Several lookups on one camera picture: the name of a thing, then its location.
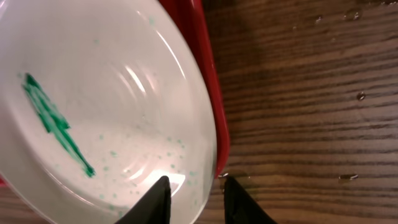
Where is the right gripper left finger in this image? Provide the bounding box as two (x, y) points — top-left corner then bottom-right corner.
(115, 176), (171, 224)

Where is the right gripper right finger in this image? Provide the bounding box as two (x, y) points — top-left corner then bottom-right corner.
(224, 177), (277, 224)

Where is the white plate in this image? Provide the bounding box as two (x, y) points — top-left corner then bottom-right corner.
(1, 0), (217, 224)

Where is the red plastic tray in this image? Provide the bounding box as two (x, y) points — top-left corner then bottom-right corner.
(160, 0), (230, 177)

